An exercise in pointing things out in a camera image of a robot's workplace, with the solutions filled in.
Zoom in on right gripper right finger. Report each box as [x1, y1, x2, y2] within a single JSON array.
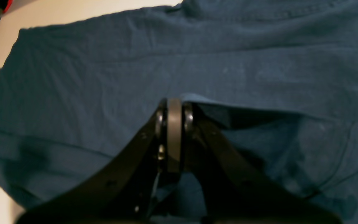
[[181, 103, 342, 224]]

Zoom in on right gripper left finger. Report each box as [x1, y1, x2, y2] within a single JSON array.
[[17, 99, 168, 224]]

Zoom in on dark blue T-shirt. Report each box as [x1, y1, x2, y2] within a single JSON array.
[[0, 0, 358, 224]]

